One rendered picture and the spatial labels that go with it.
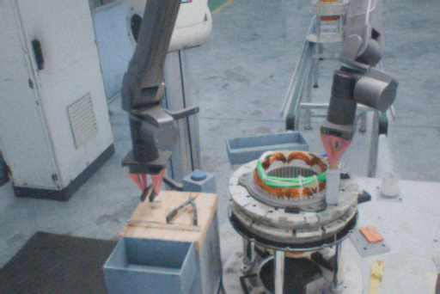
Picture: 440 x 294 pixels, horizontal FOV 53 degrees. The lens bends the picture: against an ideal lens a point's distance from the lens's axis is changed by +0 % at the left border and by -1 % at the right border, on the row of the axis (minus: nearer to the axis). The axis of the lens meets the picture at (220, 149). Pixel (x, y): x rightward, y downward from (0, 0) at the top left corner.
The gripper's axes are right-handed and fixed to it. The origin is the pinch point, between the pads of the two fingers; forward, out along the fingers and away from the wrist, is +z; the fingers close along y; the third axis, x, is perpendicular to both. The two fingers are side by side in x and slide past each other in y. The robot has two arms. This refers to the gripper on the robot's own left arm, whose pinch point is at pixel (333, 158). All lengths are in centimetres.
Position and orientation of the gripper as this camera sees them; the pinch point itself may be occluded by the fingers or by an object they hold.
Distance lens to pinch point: 101.9
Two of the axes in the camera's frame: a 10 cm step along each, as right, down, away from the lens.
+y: 3.9, -3.9, 8.3
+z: -0.4, 9.0, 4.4
